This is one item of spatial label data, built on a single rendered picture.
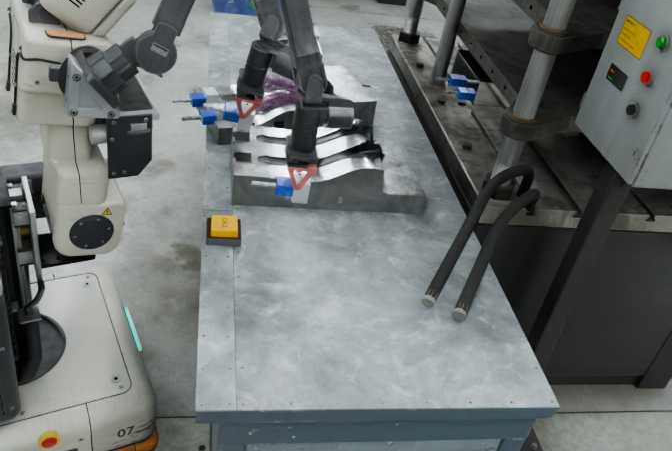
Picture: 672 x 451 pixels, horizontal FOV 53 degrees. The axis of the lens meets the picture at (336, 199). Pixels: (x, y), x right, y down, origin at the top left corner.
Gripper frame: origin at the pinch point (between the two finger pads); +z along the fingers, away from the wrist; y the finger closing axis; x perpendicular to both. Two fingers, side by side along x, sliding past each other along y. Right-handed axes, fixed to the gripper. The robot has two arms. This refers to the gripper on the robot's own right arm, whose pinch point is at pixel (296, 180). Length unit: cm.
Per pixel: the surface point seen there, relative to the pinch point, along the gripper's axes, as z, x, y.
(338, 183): 6.5, -12.6, 10.3
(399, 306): 14.8, -22.9, -25.0
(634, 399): 93, -139, 14
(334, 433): 25, -7, -50
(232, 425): 22, 13, -50
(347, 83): 3, -23, 65
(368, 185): 6.4, -20.4, 10.3
